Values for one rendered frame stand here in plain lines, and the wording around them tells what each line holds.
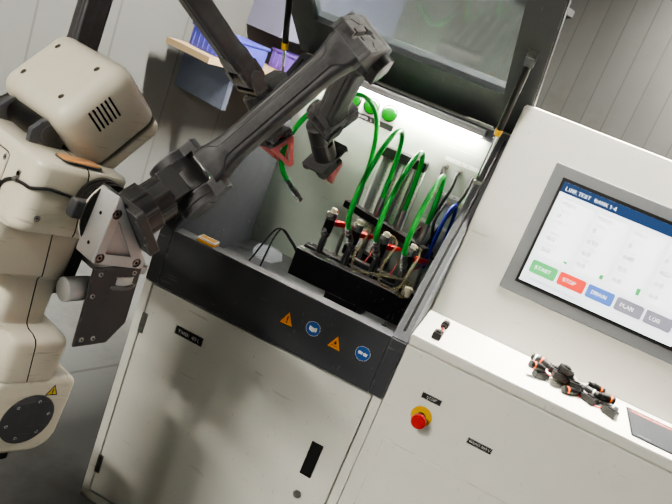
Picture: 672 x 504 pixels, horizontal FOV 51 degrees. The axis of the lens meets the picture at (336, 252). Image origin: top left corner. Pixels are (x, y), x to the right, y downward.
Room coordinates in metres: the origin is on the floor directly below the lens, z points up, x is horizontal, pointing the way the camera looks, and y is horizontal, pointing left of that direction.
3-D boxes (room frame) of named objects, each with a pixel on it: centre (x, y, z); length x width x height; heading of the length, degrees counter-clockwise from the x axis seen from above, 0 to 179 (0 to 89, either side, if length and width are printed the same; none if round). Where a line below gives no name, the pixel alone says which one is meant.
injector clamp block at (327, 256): (1.86, -0.07, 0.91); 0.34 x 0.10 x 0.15; 77
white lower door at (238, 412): (1.64, 0.11, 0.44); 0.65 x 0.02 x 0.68; 77
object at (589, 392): (1.58, -0.64, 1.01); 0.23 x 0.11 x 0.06; 77
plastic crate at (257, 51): (3.64, 0.88, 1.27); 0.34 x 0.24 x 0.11; 146
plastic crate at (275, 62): (4.10, 0.56, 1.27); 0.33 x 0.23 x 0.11; 146
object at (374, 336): (1.66, 0.10, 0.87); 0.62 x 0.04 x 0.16; 77
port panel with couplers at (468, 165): (2.09, -0.25, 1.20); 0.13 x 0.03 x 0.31; 77
